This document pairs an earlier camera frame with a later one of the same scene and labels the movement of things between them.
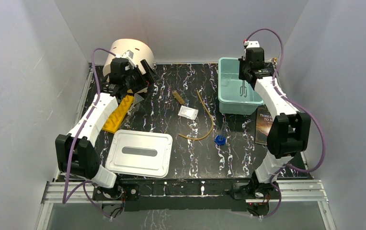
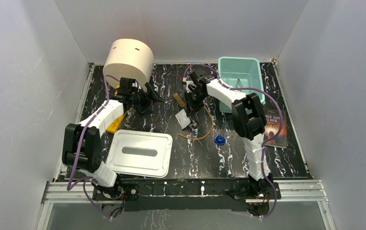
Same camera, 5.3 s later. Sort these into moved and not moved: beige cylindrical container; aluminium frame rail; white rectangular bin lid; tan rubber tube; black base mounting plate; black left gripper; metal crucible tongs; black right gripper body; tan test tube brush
Moved: metal crucible tongs; black left gripper; black right gripper body
Not moved: tan rubber tube; tan test tube brush; white rectangular bin lid; black base mounting plate; aluminium frame rail; beige cylindrical container
